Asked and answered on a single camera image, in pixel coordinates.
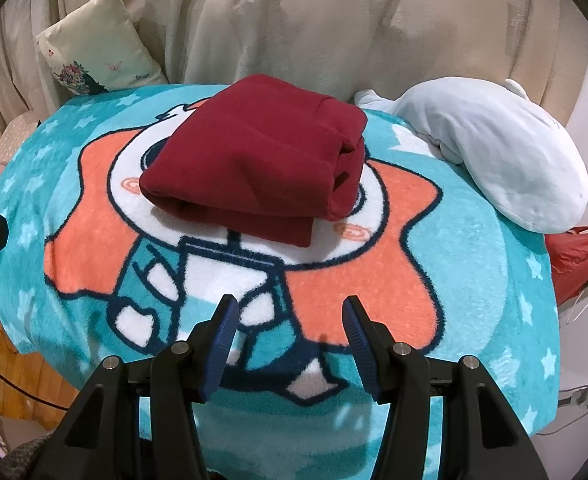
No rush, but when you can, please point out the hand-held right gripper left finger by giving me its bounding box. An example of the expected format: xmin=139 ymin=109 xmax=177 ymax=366
xmin=31 ymin=294 xmax=239 ymax=480

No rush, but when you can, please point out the dark red garment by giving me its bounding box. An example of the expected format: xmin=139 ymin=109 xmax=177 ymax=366
xmin=139 ymin=74 xmax=369 ymax=249

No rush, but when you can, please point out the red plastic bag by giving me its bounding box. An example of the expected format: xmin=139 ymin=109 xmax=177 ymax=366
xmin=544 ymin=222 xmax=588 ymax=307

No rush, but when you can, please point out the pink dotted cushion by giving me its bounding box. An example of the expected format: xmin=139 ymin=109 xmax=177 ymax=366
xmin=0 ymin=110 xmax=42 ymax=173

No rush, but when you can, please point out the grey patterned cloth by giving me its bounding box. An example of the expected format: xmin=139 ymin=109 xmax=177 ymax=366
xmin=0 ymin=404 xmax=51 ymax=477

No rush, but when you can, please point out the turquoise star printed blanket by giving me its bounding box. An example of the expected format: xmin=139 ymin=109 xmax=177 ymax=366
xmin=0 ymin=82 xmax=561 ymax=480

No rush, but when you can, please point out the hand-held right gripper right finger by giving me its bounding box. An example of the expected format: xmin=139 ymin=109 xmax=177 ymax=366
xmin=341 ymin=296 xmax=559 ymax=480

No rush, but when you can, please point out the cream sofa cover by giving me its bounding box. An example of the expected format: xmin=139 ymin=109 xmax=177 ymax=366
xmin=0 ymin=0 xmax=588 ymax=128

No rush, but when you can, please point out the cream floral pillow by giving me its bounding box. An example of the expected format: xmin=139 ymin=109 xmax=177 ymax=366
xmin=35 ymin=0 xmax=170 ymax=97

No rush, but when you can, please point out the black cable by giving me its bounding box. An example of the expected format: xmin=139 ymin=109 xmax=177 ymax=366
xmin=0 ymin=344 xmax=71 ymax=412

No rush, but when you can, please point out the white plush toy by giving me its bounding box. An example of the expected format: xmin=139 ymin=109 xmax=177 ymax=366
xmin=354 ymin=76 xmax=588 ymax=234

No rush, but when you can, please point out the white power strip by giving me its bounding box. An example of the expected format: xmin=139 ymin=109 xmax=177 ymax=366
xmin=556 ymin=382 xmax=588 ymax=409

